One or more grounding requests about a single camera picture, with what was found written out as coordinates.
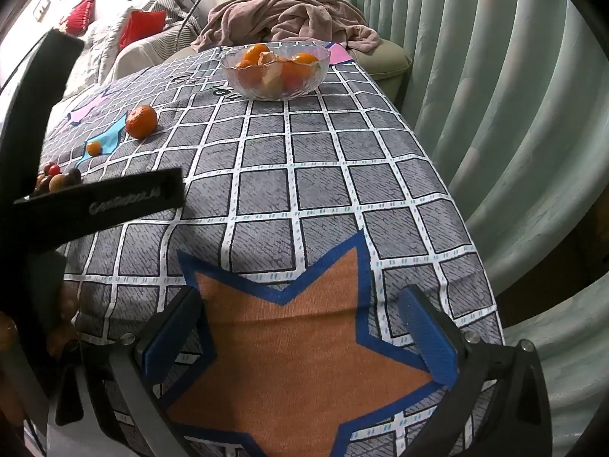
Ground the green leather armchair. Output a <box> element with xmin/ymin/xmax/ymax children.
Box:
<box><xmin>190</xmin><ymin>0</ymin><xmax>414</xmax><ymax>105</ymax></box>

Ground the mandarin orange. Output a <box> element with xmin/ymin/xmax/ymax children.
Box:
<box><xmin>291</xmin><ymin>52</ymin><xmax>320</xmax><ymax>77</ymax></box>
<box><xmin>281</xmin><ymin>64</ymin><xmax>305</xmax><ymax>93</ymax></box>
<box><xmin>242</xmin><ymin>44</ymin><xmax>271</xmax><ymax>68</ymax></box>
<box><xmin>126</xmin><ymin>105</ymin><xmax>159</xmax><ymax>140</ymax></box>

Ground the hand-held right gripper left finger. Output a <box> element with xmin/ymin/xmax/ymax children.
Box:
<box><xmin>54</xmin><ymin>286</ymin><xmax>220</xmax><ymax>457</ymax></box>

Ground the person's left hand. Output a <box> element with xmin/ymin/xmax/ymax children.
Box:
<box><xmin>46</xmin><ymin>284</ymin><xmax>81</xmax><ymax>360</ymax></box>

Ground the black cable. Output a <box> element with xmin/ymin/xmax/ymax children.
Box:
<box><xmin>178</xmin><ymin>0</ymin><xmax>224</xmax><ymax>48</ymax></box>

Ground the grey checked star tablecloth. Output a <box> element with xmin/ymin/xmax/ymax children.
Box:
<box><xmin>29</xmin><ymin>43</ymin><xmax>505</xmax><ymax>457</ymax></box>

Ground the mandarin peel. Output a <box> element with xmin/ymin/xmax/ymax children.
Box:
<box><xmin>259</xmin><ymin>50</ymin><xmax>291</xmax><ymax>96</ymax></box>

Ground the pale green curtain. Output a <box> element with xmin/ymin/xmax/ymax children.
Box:
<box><xmin>343</xmin><ymin>0</ymin><xmax>609</xmax><ymax>457</ymax></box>

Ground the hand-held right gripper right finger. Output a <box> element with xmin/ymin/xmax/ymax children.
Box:
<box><xmin>399</xmin><ymin>284</ymin><xmax>553</xmax><ymax>457</ymax></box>

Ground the plain red pillow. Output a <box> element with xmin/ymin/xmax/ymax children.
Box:
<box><xmin>119</xmin><ymin>10</ymin><xmax>167</xmax><ymax>49</ymax></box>

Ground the pink blanket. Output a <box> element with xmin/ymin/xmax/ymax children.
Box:
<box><xmin>196</xmin><ymin>0</ymin><xmax>380</xmax><ymax>53</ymax></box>

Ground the plastic bag of tangerines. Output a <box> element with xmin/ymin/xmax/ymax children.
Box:
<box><xmin>220</xmin><ymin>43</ymin><xmax>331</xmax><ymax>102</ymax></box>

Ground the white sofa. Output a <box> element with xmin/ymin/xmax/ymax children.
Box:
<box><xmin>62</xmin><ymin>33</ymin><xmax>201</xmax><ymax>101</ymax></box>

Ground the red printed pillow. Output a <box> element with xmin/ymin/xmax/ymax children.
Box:
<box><xmin>71</xmin><ymin>0</ymin><xmax>97</xmax><ymax>34</ymax></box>

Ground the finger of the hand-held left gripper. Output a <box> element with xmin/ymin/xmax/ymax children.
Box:
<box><xmin>0</xmin><ymin>30</ymin><xmax>86</xmax><ymax>201</ymax></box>
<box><xmin>13</xmin><ymin>168</ymin><xmax>186</xmax><ymax>251</ymax></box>

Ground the grey striped quilt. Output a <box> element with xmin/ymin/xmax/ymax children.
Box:
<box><xmin>67</xmin><ymin>0</ymin><xmax>191</xmax><ymax>81</ymax></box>

